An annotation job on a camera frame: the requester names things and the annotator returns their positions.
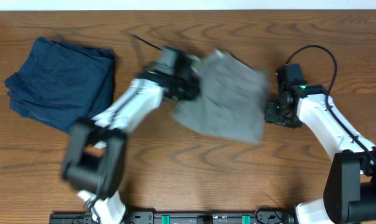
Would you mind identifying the grey cotton shorts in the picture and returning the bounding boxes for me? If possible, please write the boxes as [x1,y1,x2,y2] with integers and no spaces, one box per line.
[172,50,269,144]

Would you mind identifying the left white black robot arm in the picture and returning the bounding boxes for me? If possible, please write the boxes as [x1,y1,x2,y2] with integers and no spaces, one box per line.
[61,70,200,223]

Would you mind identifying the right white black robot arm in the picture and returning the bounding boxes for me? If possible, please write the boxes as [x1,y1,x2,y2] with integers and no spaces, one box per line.
[266,84,376,223]

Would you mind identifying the folded navy blue shorts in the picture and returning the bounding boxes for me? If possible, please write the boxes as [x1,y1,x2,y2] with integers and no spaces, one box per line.
[4,37,116,133]

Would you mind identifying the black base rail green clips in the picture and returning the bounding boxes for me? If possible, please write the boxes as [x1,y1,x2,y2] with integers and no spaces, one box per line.
[49,207,298,224]

